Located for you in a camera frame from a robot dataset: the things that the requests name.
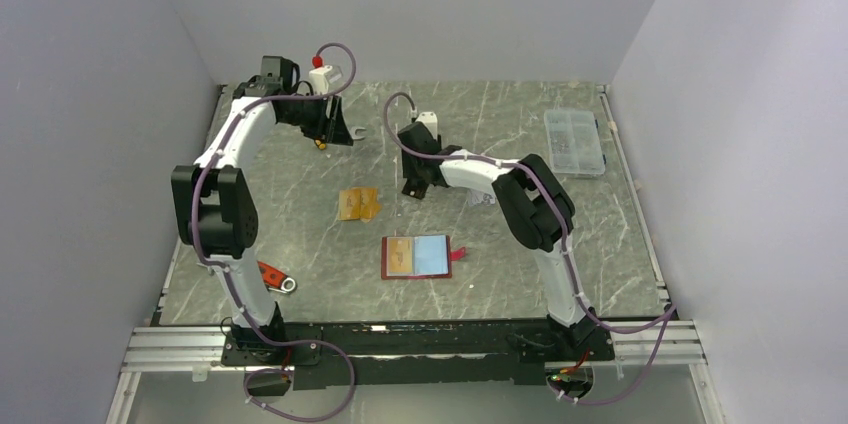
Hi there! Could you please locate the stack of silver cards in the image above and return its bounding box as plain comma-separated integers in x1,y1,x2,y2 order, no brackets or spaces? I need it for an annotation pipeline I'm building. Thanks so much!
467,190,497,207

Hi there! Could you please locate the silver open-end wrench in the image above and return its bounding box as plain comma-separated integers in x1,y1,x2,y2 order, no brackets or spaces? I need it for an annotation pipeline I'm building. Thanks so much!
349,126,367,142

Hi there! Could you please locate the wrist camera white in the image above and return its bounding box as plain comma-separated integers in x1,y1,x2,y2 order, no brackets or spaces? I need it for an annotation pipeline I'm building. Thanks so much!
308,55,343,95
413,111,439,138

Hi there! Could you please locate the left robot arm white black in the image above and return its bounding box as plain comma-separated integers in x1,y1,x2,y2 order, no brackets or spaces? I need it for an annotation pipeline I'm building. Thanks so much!
171,56,354,364

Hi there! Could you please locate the aluminium rail frame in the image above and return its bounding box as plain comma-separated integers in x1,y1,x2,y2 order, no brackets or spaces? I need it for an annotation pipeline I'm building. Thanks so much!
107,321,728,423

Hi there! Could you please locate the red handled adjustable wrench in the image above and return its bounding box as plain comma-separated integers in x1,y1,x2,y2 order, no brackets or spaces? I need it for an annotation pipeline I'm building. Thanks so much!
258,261,297,294

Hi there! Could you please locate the gold VIP card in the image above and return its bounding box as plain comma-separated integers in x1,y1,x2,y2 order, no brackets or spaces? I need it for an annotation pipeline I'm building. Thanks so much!
386,237,414,276

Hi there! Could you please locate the purple cable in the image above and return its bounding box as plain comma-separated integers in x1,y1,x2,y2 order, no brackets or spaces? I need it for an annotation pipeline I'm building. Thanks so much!
188,42,359,424
383,91,678,407

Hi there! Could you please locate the red leather card holder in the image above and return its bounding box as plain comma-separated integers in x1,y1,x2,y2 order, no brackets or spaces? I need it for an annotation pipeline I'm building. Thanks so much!
381,235,467,280

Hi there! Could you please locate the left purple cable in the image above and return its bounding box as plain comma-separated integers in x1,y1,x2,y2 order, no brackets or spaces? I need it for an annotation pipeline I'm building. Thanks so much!
188,42,359,424

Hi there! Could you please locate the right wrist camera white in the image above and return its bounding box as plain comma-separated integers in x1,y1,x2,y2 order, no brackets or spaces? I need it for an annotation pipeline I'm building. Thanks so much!
413,111,439,138

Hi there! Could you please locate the clear plastic compartment box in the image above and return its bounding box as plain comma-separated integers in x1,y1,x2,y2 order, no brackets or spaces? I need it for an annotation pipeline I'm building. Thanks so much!
544,108,606,177

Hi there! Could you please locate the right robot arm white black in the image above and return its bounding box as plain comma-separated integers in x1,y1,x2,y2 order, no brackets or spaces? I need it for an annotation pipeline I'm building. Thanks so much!
391,122,596,359

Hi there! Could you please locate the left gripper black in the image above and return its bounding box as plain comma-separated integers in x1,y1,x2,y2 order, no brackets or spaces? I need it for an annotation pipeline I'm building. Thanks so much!
280,91,353,146

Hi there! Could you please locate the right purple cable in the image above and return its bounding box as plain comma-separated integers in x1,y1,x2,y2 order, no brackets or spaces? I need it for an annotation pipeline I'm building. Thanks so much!
383,91,678,407

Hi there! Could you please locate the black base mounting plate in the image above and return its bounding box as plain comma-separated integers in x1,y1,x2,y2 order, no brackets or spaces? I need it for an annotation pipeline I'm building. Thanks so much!
221,318,615,390

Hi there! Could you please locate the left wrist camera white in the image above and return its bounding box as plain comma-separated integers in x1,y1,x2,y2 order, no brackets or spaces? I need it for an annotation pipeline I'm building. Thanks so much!
308,55,343,95

